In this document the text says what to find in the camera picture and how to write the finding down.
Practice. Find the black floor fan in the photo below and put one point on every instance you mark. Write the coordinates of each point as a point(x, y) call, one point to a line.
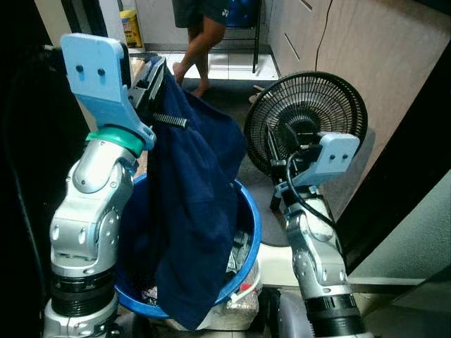
point(331, 105)

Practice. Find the person in red shirt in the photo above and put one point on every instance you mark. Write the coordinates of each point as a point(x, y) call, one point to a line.
point(204, 42)

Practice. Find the clear plastic jug red cap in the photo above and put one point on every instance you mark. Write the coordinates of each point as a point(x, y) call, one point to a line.
point(236, 310)

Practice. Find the dark grey floor mat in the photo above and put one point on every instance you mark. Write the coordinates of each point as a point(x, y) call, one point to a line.
point(229, 95)

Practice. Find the navy blue cloth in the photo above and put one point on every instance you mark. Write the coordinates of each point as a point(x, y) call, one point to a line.
point(190, 211)

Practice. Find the black chair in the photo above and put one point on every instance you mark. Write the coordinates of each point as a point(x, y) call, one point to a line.
point(243, 39)

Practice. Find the white cloth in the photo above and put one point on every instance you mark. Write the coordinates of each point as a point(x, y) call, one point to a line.
point(238, 255)

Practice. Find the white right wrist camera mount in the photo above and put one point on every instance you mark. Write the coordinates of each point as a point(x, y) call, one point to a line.
point(335, 158)

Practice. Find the yellow container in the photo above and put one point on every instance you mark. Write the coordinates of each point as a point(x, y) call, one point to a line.
point(131, 29)

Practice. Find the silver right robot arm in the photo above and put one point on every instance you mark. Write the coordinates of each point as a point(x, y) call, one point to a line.
point(317, 260)

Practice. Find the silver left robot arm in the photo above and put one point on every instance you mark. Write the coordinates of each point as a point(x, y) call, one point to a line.
point(88, 218)

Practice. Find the beige kitchen cabinet black counter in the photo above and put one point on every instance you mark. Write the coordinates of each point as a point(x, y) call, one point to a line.
point(380, 70)

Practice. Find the blue plastic bucket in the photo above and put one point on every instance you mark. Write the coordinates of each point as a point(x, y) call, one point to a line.
point(250, 232)

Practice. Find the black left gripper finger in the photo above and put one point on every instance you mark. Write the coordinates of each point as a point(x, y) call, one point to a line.
point(170, 120)

